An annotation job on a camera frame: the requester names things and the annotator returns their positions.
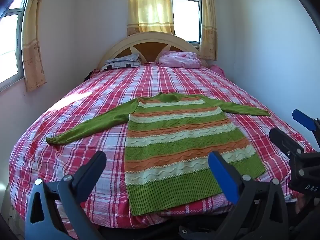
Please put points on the dark cloth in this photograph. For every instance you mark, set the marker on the dark cloth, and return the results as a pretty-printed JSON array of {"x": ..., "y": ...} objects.
[{"x": 89, "y": 75}]

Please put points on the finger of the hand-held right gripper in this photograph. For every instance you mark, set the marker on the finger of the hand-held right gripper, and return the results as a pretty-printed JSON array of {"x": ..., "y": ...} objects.
[
  {"x": 303, "y": 118},
  {"x": 286, "y": 140}
]

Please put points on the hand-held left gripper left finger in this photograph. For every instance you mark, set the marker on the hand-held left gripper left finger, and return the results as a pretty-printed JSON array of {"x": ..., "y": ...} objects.
[{"x": 93, "y": 167}]

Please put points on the yellow side window curtain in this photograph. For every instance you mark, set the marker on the yellow side window curtain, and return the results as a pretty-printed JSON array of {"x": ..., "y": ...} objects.
[{"x": 33, "y": 47}]

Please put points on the grey patterned pillow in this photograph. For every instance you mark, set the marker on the grey patterned pillow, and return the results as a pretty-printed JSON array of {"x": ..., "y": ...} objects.
[{"x": 123, "y": 58}]

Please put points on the cream wooden headboard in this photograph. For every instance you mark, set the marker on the cream wooden headboard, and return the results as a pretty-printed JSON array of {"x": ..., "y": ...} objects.
[{"x": 150, "y": 45}]

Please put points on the green orange striped knit sweater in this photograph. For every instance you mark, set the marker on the green orange striped knit sweater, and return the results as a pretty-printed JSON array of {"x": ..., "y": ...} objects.
[{"x": 175, "y": 142}]

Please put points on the window behind headboard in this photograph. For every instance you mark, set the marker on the window behind headboard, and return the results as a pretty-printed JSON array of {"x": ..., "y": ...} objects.
[{"x": 186, "y": 17}]

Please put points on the wide yellow curtain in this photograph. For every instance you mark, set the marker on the wide yellow curtain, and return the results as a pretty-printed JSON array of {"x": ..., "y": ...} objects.
[{"x": 150, "y": 7}]

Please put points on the pink cloth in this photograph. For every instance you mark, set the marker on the pink cloth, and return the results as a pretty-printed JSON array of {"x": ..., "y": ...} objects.
[{"x": 217, "y": 70}]

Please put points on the side window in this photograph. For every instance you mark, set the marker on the side window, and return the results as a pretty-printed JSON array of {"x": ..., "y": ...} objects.
[{"x": 10, "y": 45}]

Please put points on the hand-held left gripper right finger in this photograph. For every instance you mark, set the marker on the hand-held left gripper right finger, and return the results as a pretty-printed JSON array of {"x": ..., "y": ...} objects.
[{"x": 222, "y": 177}]

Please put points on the white black-dotted pillow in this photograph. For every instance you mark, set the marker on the white black-dotted pillow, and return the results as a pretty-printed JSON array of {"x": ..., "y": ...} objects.
[{"x": 120, "y": 65}]

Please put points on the red plaid bed sheet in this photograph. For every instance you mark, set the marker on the red plaid bed sheet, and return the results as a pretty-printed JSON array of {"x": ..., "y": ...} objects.
[{"x": 95, "y": 110}]

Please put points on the pink pillow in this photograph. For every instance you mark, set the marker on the pink pillow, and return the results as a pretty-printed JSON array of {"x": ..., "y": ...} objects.
[{"x": 180, "y": 58}]

